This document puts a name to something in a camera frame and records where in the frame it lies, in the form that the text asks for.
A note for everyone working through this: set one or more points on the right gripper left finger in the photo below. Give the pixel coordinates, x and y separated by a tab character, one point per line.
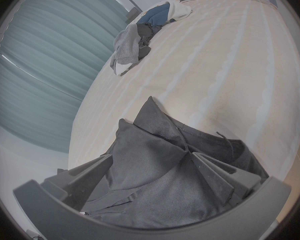
80	184

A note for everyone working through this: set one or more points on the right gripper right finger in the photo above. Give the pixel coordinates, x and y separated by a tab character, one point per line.
222	181

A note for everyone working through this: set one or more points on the black garment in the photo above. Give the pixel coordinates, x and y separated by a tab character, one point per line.
150	164

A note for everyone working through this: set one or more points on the bed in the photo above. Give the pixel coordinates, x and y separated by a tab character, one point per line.
215	71

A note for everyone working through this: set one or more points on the pile of clothes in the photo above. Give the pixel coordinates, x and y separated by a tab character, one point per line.
127	44

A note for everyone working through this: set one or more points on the blue-green curtain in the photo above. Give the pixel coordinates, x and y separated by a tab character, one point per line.
60	34
27	109

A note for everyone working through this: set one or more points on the white garment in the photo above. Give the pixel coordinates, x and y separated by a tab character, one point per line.
178	10

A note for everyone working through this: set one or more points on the white printed pillow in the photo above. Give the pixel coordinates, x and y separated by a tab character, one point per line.
140	17

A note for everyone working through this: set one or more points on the dark grey bedside table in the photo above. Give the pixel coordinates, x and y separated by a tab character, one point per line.
132	14

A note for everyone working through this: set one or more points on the blue garment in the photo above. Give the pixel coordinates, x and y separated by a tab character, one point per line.
155	15

